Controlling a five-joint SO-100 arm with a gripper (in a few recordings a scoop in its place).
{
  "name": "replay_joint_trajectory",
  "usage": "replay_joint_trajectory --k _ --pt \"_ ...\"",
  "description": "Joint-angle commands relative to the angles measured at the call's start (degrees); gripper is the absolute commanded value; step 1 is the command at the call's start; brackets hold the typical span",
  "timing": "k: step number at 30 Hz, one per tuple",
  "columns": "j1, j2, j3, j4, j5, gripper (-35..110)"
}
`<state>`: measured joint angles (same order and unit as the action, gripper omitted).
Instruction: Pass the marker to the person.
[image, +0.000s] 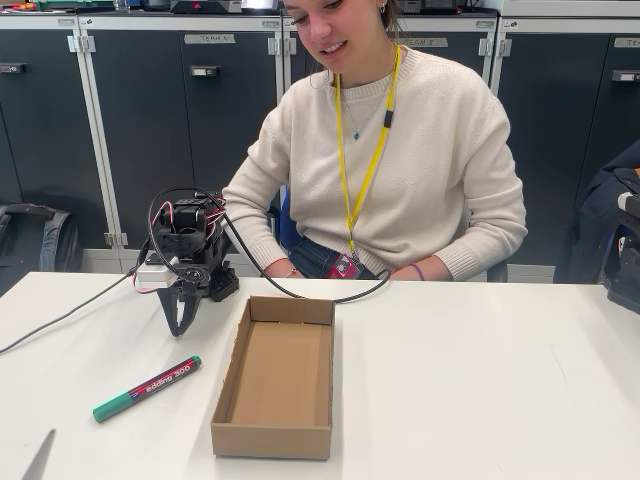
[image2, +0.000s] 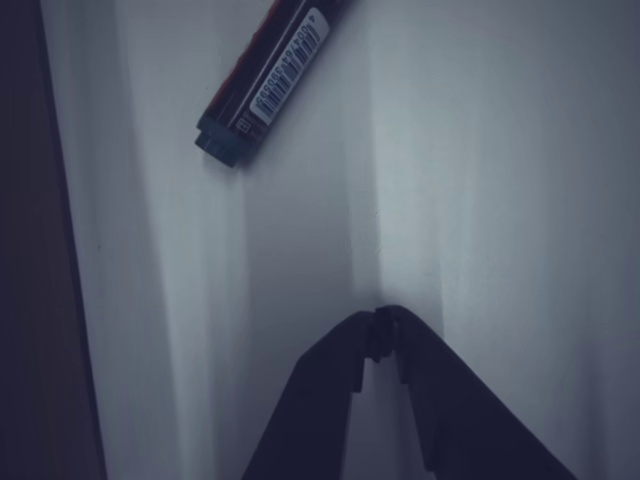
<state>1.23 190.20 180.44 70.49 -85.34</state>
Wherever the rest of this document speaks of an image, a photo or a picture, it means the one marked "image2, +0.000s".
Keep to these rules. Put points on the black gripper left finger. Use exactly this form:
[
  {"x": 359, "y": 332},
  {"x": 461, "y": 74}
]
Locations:
[{"x": 320, "y": 390}]

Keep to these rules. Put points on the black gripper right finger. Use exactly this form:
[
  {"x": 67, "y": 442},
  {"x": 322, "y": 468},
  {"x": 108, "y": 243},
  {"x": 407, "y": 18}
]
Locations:
[{"x": 460, "y": 410}]

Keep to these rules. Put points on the red black marker green cap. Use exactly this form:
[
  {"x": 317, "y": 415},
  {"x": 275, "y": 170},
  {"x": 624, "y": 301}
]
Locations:
[{"x": 270, "y": 85}]

